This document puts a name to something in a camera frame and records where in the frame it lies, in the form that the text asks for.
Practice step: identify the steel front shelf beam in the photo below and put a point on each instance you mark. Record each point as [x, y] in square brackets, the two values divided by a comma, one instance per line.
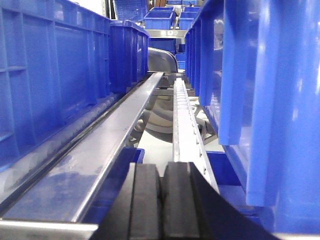
[39, 230]

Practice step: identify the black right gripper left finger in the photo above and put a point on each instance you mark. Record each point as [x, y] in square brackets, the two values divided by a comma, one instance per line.
[136, 212]

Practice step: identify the distant blue bin left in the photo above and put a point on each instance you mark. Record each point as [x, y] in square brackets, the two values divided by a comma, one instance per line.
[159, 20]

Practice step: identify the distant blue bin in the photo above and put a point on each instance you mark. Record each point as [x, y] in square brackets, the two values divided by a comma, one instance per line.
[159, 20]
[186, 19]

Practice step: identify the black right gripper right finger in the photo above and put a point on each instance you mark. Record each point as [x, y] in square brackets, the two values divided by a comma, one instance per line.
[193, 210]

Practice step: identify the distant blue bin right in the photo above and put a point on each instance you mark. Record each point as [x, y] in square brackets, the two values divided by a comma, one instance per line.
[186, 19]

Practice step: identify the white roller track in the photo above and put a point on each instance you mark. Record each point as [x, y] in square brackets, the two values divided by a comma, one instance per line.
[188, 145]

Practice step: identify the steel divider rail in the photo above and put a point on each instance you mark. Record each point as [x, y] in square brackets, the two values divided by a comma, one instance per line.
[64, 193]

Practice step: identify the large blue bin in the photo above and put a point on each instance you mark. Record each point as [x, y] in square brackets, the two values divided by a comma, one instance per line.
[54, 65]
[255, 67]

